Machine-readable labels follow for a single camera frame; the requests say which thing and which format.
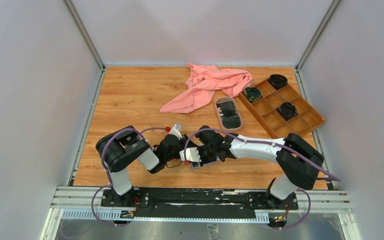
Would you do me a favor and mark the pink card holder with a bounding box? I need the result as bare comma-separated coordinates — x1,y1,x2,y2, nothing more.
190,161,218,170

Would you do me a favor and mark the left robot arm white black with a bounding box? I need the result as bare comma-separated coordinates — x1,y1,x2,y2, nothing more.
95,123,188,207

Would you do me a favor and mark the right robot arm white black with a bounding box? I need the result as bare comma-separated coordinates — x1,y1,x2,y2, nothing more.
191,125,325,209

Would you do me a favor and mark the pink oval card tray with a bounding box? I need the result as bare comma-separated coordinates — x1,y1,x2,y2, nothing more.
215,96,243,133

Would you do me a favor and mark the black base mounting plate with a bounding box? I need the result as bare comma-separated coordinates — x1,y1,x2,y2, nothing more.
100,187,299,219

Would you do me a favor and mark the pink cloth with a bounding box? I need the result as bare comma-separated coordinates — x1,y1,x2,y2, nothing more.
159,63,253,114

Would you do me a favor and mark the dark green coiled item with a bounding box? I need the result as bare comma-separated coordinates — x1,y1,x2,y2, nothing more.
242,86,262,103

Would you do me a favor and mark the brown divided wooden tray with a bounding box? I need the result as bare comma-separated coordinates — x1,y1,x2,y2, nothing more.
238,74,326,139

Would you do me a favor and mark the black coiled item near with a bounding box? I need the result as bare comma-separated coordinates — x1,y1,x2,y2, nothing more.
276,102,298,121

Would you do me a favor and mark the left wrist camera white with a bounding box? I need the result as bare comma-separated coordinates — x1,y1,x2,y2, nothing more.
168,123,182,140

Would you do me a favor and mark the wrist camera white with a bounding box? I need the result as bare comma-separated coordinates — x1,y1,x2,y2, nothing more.
179,147,202,163
168,123,182,140

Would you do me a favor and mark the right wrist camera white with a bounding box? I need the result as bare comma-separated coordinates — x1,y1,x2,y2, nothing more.
179,147,202,163

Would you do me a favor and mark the aluminium rail frame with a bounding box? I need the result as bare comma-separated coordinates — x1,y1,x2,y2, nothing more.
40,186,361,240

